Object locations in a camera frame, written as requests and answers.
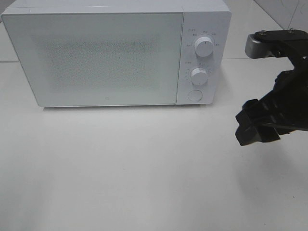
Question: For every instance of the upper white power knob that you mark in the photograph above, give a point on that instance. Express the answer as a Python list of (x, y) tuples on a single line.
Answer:
[(203, 46)]

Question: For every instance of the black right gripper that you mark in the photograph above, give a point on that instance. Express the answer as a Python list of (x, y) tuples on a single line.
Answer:
[(286, 108)]

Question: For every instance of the white microwave oven body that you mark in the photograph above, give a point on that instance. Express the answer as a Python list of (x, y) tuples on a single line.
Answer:
[(200, 17)]

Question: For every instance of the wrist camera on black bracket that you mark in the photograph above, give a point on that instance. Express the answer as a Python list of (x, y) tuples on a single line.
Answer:
[(291, 43)]

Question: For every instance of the white timer knob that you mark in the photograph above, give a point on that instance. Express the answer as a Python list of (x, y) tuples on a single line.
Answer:
[(199, 76)]

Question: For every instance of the white microwave door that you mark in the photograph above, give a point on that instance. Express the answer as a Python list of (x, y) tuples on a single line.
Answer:
[(98, 59)]

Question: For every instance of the round door release button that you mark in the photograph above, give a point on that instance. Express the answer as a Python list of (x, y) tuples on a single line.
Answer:
[(195, 95)]

